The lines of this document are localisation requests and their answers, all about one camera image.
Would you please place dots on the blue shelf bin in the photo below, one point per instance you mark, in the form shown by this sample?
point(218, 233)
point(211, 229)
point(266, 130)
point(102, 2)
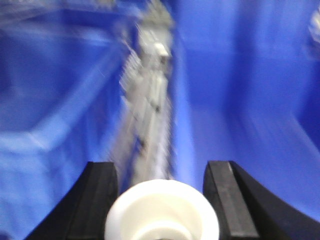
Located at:
point(159, 88)

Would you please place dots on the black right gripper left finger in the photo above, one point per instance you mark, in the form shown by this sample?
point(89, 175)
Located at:
point(81, 213)

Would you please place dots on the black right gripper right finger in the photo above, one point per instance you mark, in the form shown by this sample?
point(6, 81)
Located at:
point(247, 210)

